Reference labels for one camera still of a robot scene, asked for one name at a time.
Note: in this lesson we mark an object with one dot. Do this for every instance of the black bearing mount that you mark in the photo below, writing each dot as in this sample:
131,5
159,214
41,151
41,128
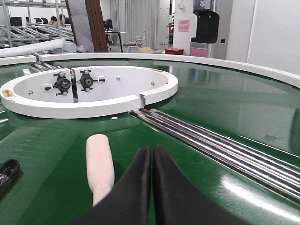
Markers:
62,84
87,81

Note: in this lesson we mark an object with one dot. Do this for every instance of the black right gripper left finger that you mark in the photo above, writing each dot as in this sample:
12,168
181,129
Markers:
128,202

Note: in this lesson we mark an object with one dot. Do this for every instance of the brown wooden pillar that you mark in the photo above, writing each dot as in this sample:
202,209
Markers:
87,25

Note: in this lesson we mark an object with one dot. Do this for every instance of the white outer rim left segment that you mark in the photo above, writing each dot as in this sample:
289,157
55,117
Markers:
17,60

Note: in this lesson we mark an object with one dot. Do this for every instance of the black bearing mount left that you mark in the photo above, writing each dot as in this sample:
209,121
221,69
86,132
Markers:
62,84

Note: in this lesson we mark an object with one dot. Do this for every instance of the red box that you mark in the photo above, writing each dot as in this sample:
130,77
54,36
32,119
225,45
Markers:
174,51

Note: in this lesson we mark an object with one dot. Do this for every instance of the steel conveyor rollers right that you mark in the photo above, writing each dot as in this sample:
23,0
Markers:
265,169

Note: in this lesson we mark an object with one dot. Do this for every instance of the metal roller rack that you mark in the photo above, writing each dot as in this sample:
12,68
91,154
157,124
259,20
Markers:
33,21

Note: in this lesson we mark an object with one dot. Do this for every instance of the white foam roll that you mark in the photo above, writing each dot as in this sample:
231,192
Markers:
31,48

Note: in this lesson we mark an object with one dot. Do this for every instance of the white office chair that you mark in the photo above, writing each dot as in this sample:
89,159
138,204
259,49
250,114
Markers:
138,42

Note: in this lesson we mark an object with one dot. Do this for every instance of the black bearing mount right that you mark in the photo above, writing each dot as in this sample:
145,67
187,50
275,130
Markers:
87,81

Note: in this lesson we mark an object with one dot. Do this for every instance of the black water dispenser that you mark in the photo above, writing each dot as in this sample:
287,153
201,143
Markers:
206,24

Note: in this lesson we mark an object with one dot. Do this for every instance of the pink hand broom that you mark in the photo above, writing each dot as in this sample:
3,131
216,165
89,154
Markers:
100,169

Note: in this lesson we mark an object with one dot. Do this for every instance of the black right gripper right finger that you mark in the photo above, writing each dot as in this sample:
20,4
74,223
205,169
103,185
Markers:
178,201

